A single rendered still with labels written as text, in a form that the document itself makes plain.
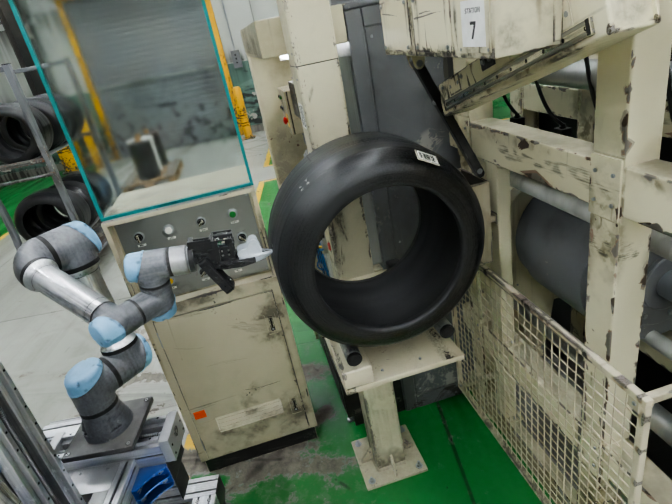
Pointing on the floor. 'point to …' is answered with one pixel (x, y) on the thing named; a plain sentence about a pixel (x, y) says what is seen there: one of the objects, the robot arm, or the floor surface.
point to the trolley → (19, 135)
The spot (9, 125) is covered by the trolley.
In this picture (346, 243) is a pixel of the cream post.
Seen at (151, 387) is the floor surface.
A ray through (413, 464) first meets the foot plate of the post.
